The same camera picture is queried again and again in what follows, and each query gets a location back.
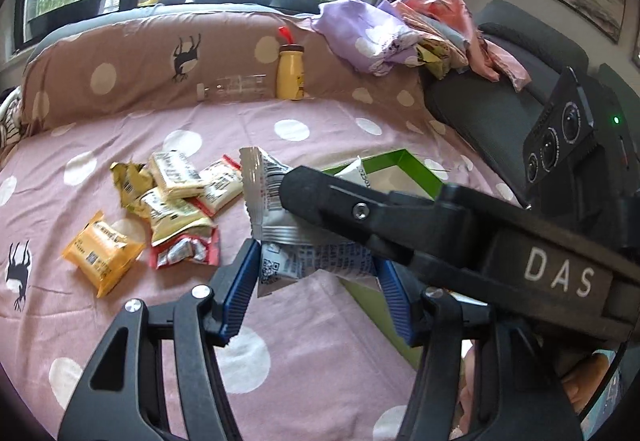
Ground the purple cloth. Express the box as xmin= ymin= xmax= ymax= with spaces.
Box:
xmin=311 ymin=0 xmax=421 ymax=76

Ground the striped cloth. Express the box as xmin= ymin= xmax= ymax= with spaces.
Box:
xmin=0 ymin=91 xmax=26 ymax=156

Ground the gold snack packet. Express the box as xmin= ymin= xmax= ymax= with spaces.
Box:
xmin=110 ymin=161 xmax=155 ymax=214

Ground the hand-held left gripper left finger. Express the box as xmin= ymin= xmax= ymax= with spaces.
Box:
xmin=57 ymin=238 xmax=263 ymax=441

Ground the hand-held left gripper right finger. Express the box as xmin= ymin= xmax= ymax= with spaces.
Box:
xmin=372 ymin=258 xmax=566 ymax=441

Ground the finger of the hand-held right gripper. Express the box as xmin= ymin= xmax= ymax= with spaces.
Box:
xmin=277 ymin=164 xmax=501 ymax=284

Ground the green cardboard box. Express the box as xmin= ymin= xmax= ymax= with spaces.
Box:
xmin=320 ymin=148 xmax=496 ymax=374

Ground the long dark planter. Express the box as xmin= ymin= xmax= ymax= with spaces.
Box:
xmin=27 ymin=0 xmax=108 ymax=36

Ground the grey sofa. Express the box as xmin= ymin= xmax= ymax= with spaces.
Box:
xmin=420 ymin=0 xmax=640 ymax=206

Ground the silver snack packet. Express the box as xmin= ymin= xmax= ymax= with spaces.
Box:
xmin=239 ymin=146 xmax=381 ymax=299

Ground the white snack packet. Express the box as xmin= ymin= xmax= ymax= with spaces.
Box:
xmin=332 ymin=157 xmax=373 ymax=189

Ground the orange-yellow snack packet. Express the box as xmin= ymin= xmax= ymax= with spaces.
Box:
xmin=61 ymin=210 xmax=146 ymax=299

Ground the person's right hand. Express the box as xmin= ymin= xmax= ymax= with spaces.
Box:
xmin=560 ymin=351 xmax=622 ymax=418

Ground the red snack packet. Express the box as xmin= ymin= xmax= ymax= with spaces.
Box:
xmin=149 ymin=226 xmax=221 ymax=270

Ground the yellow bottle with red cap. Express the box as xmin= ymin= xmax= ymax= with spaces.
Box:
xmin=275 ymin=26 xmax=307 ymax=102

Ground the cream red-edged snack packet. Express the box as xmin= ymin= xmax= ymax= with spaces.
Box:
xmin=192 ymin=153 xmax=244 ymax=216

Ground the brown polka-dot quilt roll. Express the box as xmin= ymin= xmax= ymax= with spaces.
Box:
xmin=22 ymin=3 xmax=426 ymax=132

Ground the pink patterned cloth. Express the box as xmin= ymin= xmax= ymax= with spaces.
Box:
xmin=390 ymin=0 xmax=533 ymax=94

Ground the yellow patterned bag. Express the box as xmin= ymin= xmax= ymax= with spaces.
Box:
xmin=417 ymin=43 xmax=451 ymax=79

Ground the yellow-green snack packet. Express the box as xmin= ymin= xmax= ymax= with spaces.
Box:
xmin=135 ymin=186 xmax=215 ymax=247

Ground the pink polka-dot bed sheet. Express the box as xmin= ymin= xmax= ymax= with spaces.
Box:
xmin=0 ymin=91 xmax=526 ymax=441

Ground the clear plastic bottle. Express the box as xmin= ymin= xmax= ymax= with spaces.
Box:
xmin=196 ymin=73 xmax=268 ymax=100

